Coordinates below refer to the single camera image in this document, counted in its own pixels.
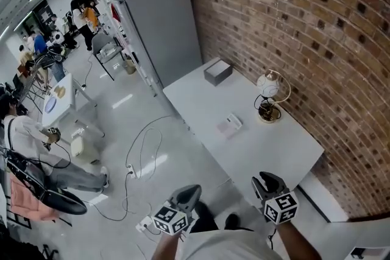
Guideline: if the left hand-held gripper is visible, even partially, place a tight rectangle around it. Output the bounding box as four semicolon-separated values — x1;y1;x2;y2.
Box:
151;184;202;236

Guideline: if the black round seat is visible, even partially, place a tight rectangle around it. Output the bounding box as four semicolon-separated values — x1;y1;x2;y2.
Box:
38;188;88;216

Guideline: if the grey box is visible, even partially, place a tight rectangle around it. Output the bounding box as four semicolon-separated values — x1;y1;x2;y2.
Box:
203;58;234;88

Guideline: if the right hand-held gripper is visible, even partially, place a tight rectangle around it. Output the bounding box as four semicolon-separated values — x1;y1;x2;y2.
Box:
251;171;300;225

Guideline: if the grey chair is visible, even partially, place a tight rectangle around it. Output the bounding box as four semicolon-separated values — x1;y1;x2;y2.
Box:
91;33;126;82

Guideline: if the person's right forearm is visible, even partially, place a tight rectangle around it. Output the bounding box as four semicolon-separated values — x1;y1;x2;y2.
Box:
275;220;322;260

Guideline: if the black floor cable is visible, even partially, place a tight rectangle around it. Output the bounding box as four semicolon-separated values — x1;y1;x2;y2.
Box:
88;114;174;222

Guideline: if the blue plate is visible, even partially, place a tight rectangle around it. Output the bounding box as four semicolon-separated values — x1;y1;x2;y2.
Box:
44;97;58;114

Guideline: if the person's black shoe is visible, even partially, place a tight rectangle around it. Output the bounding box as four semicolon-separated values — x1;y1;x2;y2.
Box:
224;213;242;231

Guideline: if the person's white shirt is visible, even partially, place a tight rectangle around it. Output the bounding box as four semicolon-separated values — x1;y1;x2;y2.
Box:
178;228;286;260

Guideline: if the small white table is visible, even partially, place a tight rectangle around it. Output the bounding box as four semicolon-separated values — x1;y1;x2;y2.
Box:
41;72;106;138

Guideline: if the cream waste bin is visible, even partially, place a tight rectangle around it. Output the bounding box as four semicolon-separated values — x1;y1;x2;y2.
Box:
70;133;102;163

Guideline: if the person's black trouser leg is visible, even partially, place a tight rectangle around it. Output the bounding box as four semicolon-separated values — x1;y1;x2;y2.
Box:
190;200;219;234

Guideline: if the person's left forearm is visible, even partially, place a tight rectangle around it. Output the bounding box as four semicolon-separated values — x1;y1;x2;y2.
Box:
154;230;187;260

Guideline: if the white and pink calculator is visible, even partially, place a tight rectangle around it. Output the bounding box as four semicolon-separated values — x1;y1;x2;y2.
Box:
216;113;244;140

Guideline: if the pink cloth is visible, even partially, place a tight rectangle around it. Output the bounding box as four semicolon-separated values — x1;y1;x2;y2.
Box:
9;173;58;222

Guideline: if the brown paper bag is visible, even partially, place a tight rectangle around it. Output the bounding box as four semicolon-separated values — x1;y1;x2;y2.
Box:
124;58;137;75

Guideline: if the globe lamp with gold arc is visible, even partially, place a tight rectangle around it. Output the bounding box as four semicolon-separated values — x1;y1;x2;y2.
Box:
253;69;292;124

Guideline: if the white metal shelf rack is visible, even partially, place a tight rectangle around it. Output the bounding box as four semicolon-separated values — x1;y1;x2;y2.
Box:
84;0;160;98

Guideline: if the grey refrigerator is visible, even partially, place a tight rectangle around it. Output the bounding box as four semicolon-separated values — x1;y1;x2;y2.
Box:
117;0;204;90

